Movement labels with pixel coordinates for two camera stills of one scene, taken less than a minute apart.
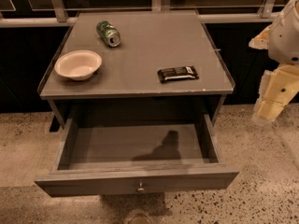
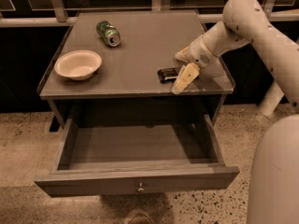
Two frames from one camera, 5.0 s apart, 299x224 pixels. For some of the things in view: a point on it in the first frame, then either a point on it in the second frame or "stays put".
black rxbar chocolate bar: (175, 74) stays put
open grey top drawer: (135, 153) stays put
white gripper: (285, 39) -> (199, 54)
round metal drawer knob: (141, 189) stays put
